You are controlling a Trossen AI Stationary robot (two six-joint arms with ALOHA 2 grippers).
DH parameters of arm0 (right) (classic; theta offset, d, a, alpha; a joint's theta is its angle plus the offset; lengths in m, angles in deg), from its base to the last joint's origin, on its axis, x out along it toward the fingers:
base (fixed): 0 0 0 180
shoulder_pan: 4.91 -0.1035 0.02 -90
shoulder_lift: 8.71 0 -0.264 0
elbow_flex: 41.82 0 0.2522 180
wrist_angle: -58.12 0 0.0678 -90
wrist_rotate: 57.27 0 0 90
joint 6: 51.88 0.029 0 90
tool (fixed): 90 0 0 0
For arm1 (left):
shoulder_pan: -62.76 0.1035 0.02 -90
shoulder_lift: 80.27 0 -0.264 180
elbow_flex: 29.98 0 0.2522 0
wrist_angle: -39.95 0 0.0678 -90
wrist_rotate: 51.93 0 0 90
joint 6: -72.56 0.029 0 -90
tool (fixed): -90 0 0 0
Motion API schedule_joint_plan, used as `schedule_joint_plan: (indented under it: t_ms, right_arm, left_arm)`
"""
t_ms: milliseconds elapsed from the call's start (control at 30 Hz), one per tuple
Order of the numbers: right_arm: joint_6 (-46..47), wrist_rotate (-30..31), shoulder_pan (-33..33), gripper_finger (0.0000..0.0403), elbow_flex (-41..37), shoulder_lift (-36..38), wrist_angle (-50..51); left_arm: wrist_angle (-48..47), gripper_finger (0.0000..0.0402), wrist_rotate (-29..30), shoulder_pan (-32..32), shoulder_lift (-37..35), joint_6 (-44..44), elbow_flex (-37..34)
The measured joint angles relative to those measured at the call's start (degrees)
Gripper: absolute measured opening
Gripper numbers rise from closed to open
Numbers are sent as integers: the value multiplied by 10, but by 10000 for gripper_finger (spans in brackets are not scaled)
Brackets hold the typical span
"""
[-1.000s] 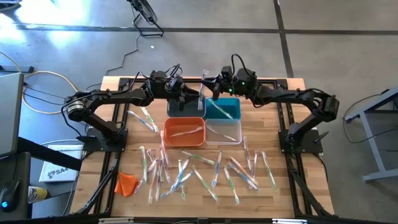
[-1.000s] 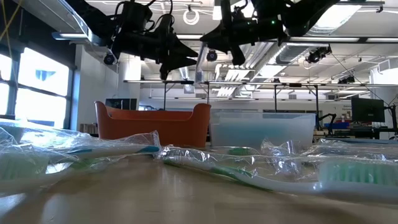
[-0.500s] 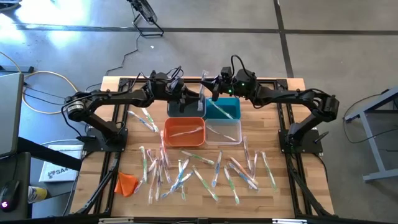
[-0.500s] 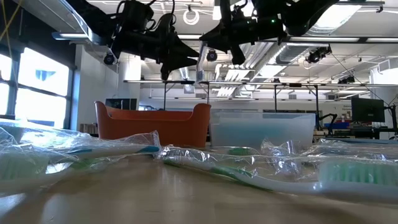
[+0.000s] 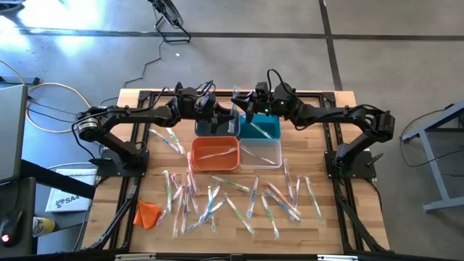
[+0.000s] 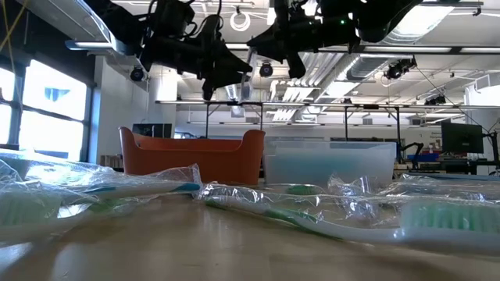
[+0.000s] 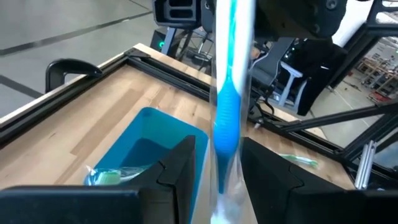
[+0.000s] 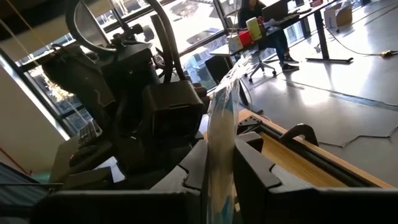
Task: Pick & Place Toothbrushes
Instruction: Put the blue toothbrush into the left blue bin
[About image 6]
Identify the black background robot arm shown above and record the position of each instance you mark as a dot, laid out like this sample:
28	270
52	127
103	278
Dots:
412	150

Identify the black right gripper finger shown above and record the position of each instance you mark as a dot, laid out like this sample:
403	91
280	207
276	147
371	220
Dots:
269	39
275	54

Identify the blue white wrapped toothbrush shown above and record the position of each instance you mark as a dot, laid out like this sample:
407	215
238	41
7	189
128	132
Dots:
148	190

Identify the orange plastic bin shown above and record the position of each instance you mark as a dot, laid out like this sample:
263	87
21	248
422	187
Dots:
187	164

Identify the black ceiling camera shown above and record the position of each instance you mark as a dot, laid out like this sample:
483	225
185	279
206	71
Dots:
136	73
265	69
398	69

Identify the clear plastic bin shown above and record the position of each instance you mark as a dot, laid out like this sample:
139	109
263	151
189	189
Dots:
332	164

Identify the black computer monitor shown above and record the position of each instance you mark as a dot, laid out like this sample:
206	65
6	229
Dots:
463	137

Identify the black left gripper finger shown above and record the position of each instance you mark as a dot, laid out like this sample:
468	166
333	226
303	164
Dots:
228	78
234	58

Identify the overhead light bar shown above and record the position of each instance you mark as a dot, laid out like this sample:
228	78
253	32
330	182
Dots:
406	49

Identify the blue crate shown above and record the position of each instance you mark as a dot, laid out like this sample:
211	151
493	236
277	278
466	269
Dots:
423	157

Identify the black metal rack frame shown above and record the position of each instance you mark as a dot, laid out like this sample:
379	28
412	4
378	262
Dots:
346	125
207	117

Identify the black flat screen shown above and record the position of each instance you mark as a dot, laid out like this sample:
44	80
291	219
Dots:
152	130

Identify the green white wrapped toothbrush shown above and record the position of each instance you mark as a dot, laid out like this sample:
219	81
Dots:
306	190
351	233
27	210

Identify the clear toothbrush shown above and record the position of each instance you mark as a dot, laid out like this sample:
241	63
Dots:
449	191
246	91

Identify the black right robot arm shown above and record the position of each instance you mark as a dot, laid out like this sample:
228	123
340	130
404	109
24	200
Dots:
390	19

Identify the silver ventilation duct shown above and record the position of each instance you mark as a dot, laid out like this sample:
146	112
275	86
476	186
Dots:
371	66

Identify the cluttered work desk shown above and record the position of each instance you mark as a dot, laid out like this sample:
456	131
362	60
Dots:
468	166

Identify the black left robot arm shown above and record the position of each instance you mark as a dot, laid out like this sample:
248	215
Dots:
125	27

